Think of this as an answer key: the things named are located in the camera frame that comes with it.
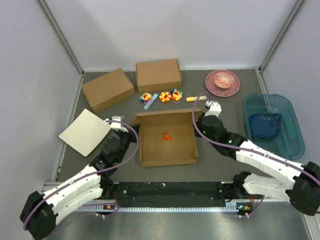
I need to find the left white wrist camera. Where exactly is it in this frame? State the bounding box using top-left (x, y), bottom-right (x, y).
top-left (104, 116), bottom-right (129, 133)

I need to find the pink plate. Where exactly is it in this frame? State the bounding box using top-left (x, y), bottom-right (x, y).
top-left (205, 69), bottom-right (240, 98)

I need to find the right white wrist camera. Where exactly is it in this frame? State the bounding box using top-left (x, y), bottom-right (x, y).
top-left (204, 100), bottom-right (222, 117)

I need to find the dark blue dish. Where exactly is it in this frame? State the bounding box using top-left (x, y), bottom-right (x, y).
top-left (248, 113), bottom-right (282, 139)

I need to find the blue chalk stick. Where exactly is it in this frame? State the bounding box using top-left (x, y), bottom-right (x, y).
top-left (143, 93), bottom-right (159, 111)

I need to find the rainbow flower plush left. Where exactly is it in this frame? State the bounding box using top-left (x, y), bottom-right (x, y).
top-left (139, 92), bottom-right (152, 104)

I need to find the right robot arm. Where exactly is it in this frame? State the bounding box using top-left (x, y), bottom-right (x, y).
top-left (191, 113), bottom-right (320, 216)

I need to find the rainbow flower plush right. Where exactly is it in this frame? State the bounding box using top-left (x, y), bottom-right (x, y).
top-left (170, 88), bottom-right (183, 101)

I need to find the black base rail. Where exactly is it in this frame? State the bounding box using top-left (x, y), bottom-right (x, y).
top-left (99, 181), bottom-right (253, 203)

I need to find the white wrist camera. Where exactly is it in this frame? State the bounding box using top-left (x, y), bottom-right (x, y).
top-left (204, 100), bottom-right (222, 117)
top-left (104, 116), bottom-right (129, 133)

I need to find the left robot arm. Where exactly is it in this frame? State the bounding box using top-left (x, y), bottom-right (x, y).
top-left (19, 126), bottom-right (140, 240)

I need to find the orange flower plush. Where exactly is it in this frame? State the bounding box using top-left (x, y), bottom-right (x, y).
top-left (159, 91), bottom-right (172, 102)

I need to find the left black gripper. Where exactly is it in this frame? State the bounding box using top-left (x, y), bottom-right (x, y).
top-left (115, 123), bottom-right (140, 163)

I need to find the small orange toy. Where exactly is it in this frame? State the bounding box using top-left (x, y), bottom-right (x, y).
top-left (162, 133), bottom-right (172, 141)

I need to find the yellow chalk stick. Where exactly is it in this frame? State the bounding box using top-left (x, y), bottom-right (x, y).
top-left (185, 95), bottom-right (207, 102)

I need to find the grey slotted cable duct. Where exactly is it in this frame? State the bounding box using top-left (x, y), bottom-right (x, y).
top-left (77, 201), bottom-right (253, 213)

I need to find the teal plastic bin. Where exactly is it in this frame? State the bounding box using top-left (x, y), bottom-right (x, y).
top-left (243, 93), bottom-right (305, 161)

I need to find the cardboard box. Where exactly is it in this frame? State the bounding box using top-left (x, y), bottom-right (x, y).
top-left (135, 58), bottom-right (182, 93)
top-left (81, 68), bottom-right (136, 113)
top-left (131, 108), bottom-right (198, 167)

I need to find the white square board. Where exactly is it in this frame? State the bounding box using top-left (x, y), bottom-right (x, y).
top-left (58, 109), bottom-right (111, 157)

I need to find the rainbow flower plush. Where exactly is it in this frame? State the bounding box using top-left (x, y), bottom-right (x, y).
top-left (170, 88), bottom-right (183, 101)
top-left (139, 92), bottom-right (152, 104)

